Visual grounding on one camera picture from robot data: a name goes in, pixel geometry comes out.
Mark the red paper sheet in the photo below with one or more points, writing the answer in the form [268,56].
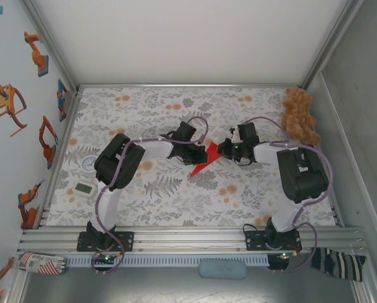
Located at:
[211,151]

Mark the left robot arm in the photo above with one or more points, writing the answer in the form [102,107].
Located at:
[118,164]

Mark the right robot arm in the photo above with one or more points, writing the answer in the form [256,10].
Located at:
[305,176]

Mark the floral patterned table mat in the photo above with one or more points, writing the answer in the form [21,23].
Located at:
[163,214]

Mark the brown teddy bear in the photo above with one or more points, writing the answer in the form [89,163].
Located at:
[297,113]

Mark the small white round clock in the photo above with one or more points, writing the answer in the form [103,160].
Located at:
[88,163]

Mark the white digital timer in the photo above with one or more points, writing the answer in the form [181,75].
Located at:
[84,189]

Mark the small circuit board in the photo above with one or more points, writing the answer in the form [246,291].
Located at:
[106,258]
[286,255]

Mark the grey-blue sponge block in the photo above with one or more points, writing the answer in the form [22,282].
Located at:
[223,269]

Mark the blue and orange sticker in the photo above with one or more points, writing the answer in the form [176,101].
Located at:
[62,94]

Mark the black white striped sock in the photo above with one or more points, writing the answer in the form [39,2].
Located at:
[336,263]

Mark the red white printed bag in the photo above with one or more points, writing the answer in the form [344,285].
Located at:
[39,263]

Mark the orange claw machine sticker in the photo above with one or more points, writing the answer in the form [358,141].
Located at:
[5,102]

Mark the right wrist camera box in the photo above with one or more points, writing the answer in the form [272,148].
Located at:
[248,132]

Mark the thin aluminium frame rail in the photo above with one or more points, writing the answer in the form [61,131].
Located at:
[188,85]

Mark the wide aluminium rail beam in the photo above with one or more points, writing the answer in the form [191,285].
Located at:
[191,240]

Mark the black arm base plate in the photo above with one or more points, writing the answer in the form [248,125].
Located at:
[129,241]
[249,241]

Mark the aluminium frame post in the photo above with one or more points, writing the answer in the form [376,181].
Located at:
[330,41]
[362,293]
[17,287]
[49,44]

